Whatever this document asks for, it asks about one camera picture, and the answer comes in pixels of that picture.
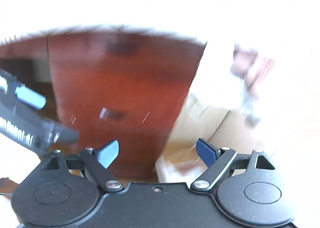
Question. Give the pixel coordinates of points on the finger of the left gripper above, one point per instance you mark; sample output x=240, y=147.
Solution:
x=30, y=97
x=64, y=134

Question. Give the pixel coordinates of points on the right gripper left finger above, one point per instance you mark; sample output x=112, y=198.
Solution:
x=96, y=162

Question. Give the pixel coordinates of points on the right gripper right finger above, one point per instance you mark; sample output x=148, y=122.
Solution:
x=218, y=162

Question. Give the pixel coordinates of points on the cardboard box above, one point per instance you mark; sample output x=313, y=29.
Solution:
x=221, y=127

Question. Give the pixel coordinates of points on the dark red wooden cabinet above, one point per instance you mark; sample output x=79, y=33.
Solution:
x=116, y=85

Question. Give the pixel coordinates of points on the patterned white tablecloth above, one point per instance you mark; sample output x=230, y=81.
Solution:
x=197, y=20

